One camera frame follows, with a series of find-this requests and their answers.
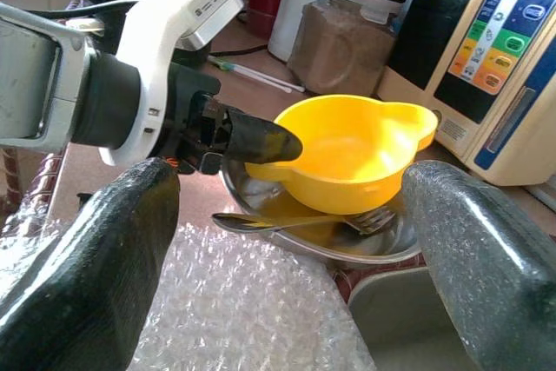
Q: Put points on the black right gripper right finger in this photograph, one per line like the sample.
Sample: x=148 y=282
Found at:
x=486 y=284

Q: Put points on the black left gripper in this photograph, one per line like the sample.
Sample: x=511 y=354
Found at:
x=191 y=127

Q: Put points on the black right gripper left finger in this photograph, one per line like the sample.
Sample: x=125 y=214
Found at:
x=78 y=293

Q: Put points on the steel bowl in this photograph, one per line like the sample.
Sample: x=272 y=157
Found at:
x=373 y=249

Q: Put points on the white stick green tip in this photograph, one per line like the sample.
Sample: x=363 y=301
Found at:
x=269 y=80

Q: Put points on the steel fork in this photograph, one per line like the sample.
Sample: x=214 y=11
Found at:
x=243 y=223

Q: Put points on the large steel sink basin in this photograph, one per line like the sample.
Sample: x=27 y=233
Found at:
x=391 y=327

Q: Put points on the brown powder jar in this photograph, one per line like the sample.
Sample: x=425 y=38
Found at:
x=339 y=49

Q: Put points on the white canister green band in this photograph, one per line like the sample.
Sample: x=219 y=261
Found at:
x=295 y=6

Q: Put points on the clear bubble wrap sheet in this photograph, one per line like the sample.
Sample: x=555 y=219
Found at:
x=226 y=301

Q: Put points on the cream water ionizer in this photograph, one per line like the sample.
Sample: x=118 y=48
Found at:
x=499 y=41

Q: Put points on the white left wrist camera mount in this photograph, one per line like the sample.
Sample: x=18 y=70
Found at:
x=147 y=28

